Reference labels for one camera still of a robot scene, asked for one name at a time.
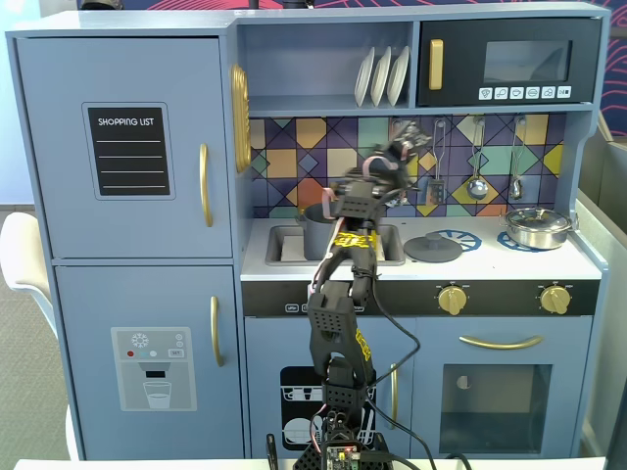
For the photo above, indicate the metal toy ladle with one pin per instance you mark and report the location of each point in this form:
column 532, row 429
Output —
column 476, row 188

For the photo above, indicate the metal toy spoon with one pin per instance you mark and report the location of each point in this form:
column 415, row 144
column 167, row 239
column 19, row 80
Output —
column 515, row 188

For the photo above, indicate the steel pot with lid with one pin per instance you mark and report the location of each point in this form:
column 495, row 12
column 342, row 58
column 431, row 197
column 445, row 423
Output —
column 536, row 230

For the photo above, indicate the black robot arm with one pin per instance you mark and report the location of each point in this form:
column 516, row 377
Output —
column 333, row 318

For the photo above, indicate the blue toy freezer door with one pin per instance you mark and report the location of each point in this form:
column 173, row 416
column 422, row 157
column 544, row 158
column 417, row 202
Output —
column 88, row 303

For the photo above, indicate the gray pot lid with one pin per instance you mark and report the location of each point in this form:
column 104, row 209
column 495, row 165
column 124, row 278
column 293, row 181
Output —
column 433, row 247

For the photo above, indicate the white plastic chair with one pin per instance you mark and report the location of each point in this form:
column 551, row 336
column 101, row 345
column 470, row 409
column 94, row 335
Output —
column 19, row 254

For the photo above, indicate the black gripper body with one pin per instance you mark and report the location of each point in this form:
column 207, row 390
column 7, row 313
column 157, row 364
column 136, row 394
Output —
column 387, row 172

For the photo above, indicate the blue toy dishwasher door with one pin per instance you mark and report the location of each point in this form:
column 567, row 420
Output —
column 274, row 343

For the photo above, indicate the blue toy oven door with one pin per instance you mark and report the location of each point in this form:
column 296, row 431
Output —
column 431, row 352

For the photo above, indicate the black shopping list board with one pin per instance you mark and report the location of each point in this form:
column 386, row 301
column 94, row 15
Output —
column 127, row 156

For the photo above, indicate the blue wooden toy kitchen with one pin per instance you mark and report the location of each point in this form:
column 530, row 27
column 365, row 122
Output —
column 147, row 24

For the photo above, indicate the metal toy spatula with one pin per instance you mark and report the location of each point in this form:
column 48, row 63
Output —
column 436, row 191

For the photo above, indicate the gold toy phone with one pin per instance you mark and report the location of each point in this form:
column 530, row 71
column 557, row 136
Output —
column 240, row 117

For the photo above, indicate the blue toy fridge door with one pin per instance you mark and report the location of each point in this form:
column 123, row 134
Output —
column 59, row 147

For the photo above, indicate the gold stove knob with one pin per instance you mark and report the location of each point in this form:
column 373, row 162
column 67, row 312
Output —
column 555, row 299
column 452, row 299

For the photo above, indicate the motor controller board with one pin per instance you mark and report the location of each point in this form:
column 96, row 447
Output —
column 341, row 453

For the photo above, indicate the gray ice dispenser panel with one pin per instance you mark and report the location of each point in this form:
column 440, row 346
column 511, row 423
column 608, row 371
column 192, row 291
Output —
column 154, row 382

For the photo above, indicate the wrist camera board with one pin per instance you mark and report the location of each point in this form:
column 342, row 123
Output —
column 410, row 137

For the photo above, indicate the gray toy sink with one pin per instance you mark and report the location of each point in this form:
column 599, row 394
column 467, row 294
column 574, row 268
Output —
column 289, row 245

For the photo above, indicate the gray plastic pot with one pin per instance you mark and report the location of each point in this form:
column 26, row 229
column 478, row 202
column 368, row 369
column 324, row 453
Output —
column 316, row 235

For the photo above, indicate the black toy microwave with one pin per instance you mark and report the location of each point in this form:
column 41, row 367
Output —
column 460, row 59

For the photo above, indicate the white toy plate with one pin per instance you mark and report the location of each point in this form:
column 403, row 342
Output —
column 398, row 78
column 379, row 80
column 363, row 80

